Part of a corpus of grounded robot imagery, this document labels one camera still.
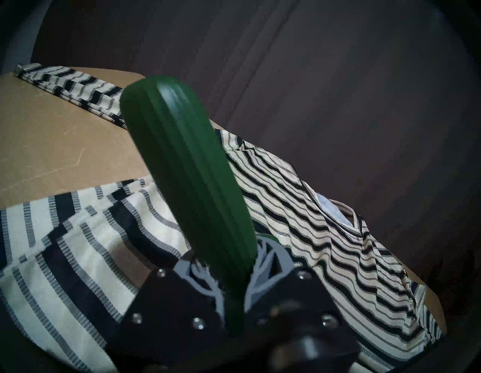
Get green handled white lint roller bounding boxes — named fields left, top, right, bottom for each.
left=119, top=76, right=258, bottom=337

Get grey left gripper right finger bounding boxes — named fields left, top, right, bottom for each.
left=244, top=241, right=362, bottom=371

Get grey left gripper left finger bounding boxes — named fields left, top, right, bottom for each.
left=109, top=258, right=227, bottom=363

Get black cream striped long-sleeve top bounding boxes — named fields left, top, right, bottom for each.
left=0, top=63, right=446, bottom=373

